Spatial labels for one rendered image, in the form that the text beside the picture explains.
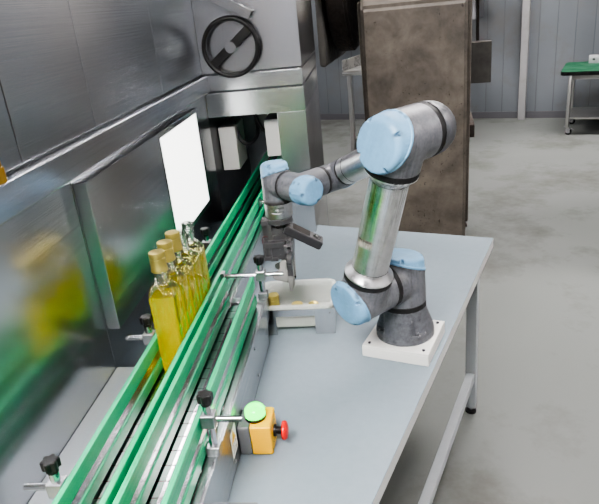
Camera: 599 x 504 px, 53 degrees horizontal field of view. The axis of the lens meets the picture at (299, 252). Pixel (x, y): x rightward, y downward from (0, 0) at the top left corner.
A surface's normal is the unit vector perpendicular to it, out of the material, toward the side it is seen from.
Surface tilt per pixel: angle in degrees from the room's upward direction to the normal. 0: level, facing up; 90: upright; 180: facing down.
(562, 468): 0
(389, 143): 83
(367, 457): 0
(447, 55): 92
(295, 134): 90
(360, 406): 0
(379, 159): 84
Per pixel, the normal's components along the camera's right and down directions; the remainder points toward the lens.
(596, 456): -0.10, -0.92
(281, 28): -0.10, 0.39
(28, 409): 0.99, -0.05
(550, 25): -0.43, 0.38
